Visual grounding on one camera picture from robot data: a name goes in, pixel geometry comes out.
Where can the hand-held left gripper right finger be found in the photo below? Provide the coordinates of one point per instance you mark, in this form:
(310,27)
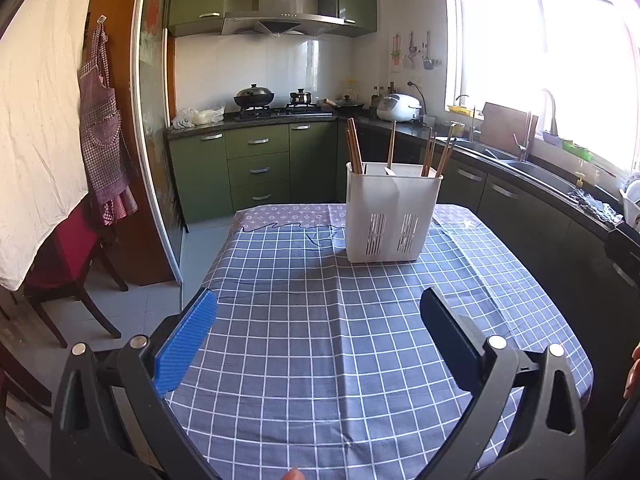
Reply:
(450,340)

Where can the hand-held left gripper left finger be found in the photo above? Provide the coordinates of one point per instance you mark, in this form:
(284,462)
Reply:
(187,340)

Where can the white plastic utensil holder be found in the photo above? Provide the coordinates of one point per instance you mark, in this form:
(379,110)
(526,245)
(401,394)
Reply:
(380,195)

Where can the set of wooden chopsticks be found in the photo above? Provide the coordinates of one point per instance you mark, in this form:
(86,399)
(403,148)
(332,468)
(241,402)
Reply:
(391,142)

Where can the person's left hand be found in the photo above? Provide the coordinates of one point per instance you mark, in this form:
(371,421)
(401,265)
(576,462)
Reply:
(294,476)

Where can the person's right hand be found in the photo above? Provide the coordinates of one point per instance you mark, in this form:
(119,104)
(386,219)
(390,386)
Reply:
(635,375)

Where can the blue grid tablecloth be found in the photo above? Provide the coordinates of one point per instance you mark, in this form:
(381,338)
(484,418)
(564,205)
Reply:
(320,335)

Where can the green base cabinet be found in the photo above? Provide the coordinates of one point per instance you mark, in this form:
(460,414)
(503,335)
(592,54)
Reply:
(200,180)
(525,230)

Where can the red wooden chair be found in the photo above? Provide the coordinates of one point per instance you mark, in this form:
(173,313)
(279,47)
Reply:
(70,255)

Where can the steel double sink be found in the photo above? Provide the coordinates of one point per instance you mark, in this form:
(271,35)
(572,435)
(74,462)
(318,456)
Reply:
(540,170)

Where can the crumpled patterned dishcloth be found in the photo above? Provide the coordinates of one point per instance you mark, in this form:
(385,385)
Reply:
(597,205)

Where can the yellow soap pump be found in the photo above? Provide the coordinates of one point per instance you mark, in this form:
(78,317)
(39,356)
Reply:
(580,180)

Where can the tall steel faucet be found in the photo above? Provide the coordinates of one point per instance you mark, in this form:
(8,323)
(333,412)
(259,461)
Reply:
(524,145)

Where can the black built-in appliance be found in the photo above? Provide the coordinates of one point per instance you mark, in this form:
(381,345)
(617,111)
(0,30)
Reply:
(370,145)

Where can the dark granite countertop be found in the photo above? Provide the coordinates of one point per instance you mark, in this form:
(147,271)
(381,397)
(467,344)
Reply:
(210,129)

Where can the small steel faucet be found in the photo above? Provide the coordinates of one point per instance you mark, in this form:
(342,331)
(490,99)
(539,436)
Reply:
(471,127)

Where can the white mug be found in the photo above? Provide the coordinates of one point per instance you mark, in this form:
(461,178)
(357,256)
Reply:
(428,120)

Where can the red checked apron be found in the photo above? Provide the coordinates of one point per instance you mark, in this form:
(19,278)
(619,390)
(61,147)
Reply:
(102,135)

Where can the white plastic bags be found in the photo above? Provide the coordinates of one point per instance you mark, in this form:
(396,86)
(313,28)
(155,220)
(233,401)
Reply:
(200,117)

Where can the wooden cutting board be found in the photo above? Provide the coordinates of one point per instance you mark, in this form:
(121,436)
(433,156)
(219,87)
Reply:
(505,122)

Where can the white dish rack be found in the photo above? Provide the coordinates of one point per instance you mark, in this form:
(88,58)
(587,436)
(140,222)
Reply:
(631,205)

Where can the green plastic container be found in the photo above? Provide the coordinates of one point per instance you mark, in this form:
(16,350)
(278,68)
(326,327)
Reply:
(580,150)

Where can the yellow sponge tray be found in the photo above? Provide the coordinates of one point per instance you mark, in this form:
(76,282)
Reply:
(460,109)

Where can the glass sliding door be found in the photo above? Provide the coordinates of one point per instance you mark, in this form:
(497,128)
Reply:
(152,110)

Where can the white rice cooker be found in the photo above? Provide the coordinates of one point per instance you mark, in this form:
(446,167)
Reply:
(397,108)

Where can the black gas stove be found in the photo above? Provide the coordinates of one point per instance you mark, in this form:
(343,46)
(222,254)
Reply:
(280,111)

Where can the white sheet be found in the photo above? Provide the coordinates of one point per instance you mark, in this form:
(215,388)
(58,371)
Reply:
(40,135)

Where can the black wok with lid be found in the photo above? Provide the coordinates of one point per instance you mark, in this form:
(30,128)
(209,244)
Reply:
(254,96)

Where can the small dark pot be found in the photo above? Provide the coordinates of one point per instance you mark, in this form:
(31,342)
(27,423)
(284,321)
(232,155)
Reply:
(301,97)

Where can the yellow-capped oil bottle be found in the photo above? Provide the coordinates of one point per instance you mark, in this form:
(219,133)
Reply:
(350,91)

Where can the hanging steel ladle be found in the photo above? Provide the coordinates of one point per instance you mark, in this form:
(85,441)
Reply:
(428,62)

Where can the hanging spatula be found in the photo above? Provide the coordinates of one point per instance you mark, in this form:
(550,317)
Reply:
(409,60)

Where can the kitchen window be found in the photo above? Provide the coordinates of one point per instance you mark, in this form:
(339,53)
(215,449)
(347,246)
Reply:
(525,60)

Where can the steel range hood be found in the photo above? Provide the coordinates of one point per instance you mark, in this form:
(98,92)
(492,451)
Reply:
(285,5)

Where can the wall power outlet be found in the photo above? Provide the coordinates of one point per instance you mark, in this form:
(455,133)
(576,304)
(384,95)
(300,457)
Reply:
(416,82)

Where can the brown wooden door frame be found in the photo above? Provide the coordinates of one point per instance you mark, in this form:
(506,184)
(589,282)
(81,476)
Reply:
(117,0)

